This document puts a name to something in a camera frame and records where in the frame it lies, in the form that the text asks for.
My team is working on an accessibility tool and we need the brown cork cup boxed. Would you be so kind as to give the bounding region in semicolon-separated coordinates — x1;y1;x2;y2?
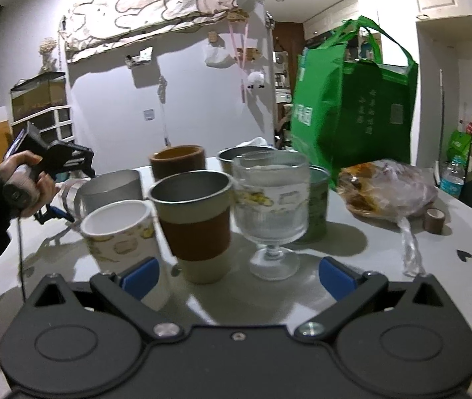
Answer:
149;145;206;181

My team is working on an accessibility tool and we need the steel cup at back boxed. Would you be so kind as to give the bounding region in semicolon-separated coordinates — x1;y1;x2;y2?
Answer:
216;145;275;176

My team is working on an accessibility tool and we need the cartoon print hanging fabric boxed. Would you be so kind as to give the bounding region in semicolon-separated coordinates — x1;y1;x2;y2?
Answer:
61;0;237;64

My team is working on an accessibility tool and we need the grey metal tumbler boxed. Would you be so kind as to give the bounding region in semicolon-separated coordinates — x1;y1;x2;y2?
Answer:
75;169;143;218

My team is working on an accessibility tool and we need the ribbed clear stemmed glass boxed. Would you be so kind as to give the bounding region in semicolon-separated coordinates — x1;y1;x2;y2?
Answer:
232;150;311;281

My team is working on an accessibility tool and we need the bread in plastic bag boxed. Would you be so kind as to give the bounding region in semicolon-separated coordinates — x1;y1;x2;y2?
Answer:
336;160;437;221

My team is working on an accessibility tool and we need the brown tape roll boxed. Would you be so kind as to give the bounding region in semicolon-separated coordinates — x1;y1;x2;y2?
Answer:
422;207;446;235

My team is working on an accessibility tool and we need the white plastic drawer unit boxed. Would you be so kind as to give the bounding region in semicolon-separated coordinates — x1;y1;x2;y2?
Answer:
11;104;75;142

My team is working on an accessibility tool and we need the plastic water bottle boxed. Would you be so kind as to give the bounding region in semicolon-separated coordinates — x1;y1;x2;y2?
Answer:
439;156;466;198

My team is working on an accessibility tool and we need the person's left hand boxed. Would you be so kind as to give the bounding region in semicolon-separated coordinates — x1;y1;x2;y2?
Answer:
0;150;58;218

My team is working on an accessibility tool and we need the glass terrarium tank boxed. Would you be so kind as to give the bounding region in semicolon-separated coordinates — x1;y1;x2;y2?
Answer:
10;71;67;122

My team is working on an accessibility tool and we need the clear glass mug cork band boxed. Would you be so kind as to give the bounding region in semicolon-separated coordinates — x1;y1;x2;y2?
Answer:
58;178;89;222

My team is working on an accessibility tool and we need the dried flower vase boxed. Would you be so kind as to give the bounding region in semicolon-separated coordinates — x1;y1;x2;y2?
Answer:
39;37;56;73

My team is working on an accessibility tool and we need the white plush wall ornament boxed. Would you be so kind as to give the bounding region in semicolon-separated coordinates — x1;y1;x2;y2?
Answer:
247;70;266;89

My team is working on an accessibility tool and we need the white patterned paper cup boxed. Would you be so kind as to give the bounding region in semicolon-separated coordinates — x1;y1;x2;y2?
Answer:
79;199;174;312

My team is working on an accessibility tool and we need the green reusable shopping bag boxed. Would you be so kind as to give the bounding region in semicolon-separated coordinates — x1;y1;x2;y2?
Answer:
291;16;419;187

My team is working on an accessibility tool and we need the metal cup with brown sleeve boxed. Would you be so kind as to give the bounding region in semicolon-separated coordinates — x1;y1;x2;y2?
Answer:
147;170;232;285

